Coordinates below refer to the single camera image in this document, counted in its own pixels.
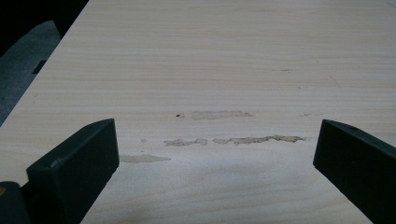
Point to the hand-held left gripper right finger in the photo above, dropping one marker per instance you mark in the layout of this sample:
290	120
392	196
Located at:
358	161

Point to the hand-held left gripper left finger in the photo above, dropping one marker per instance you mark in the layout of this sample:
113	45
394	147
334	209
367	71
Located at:
77	165

